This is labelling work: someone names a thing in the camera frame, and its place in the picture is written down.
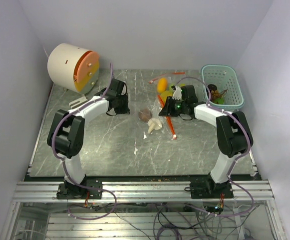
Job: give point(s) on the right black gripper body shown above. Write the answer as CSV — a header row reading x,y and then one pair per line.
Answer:
x,y
174,107

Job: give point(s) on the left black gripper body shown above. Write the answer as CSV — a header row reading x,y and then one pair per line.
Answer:
x,y
123,107

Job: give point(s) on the fake longan bunch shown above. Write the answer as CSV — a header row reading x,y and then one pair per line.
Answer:
x,y
215,94

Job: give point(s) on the fake dark purple fruit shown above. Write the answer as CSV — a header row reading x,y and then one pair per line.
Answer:
x,y
212,88

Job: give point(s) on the fake brown mushroom cap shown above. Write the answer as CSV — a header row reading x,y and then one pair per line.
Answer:
x,y
144,115

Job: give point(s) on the fake mushroom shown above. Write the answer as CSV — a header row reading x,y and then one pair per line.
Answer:
x,y
154,124

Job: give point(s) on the clear zip bag red seal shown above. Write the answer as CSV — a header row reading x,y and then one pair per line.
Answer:
x,y
165,120

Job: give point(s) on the teal plastic basket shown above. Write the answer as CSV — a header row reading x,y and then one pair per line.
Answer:
x,y
225,80

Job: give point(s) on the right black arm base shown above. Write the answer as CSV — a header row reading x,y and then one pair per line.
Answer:
x,y
209,190

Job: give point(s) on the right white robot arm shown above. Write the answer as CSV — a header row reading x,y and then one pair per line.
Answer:
x,y
234,137

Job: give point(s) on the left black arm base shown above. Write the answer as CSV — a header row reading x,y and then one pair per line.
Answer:
x,y
68,191

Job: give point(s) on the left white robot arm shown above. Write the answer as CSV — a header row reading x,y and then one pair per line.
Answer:
x,y
66,133

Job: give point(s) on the fake yellow starfruit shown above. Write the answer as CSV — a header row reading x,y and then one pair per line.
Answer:
x,y
164,95

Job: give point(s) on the fake orange mango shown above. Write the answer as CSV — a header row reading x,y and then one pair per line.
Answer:
x,y
161,85

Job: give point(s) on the small white slotted block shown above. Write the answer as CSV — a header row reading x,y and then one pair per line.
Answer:
x,y
78,102

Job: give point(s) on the white cylinder drawer unit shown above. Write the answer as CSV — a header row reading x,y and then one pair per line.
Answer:
x,y
73,68

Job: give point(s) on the aluminium frame rail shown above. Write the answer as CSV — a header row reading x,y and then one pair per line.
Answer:
x,y
135,192

